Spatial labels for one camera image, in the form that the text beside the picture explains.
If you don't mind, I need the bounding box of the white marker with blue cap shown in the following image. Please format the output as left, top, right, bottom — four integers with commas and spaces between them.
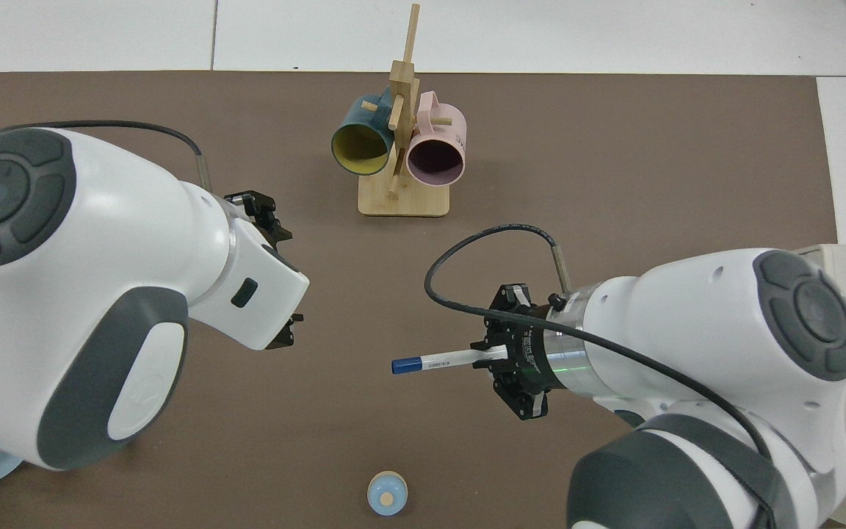
391, 348, 509, 375

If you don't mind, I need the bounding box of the dark teal cup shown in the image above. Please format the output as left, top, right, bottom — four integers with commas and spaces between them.
330, 87, 398, 177

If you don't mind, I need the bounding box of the wooden cup stand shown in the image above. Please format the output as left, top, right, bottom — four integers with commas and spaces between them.
358, 4, 452, 218

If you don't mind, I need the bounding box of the small blue round bell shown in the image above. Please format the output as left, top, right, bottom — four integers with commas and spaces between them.
367, 471, 409, 517

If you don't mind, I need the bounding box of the pink cup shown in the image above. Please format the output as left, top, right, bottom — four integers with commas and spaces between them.
405, 91, 467, 187

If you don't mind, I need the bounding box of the brown table cloth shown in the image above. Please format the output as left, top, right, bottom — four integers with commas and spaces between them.
0, 71, 839, 529

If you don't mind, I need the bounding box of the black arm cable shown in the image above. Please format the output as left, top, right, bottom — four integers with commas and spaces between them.
424, 224, 776, 460
0, 120, 213, 193

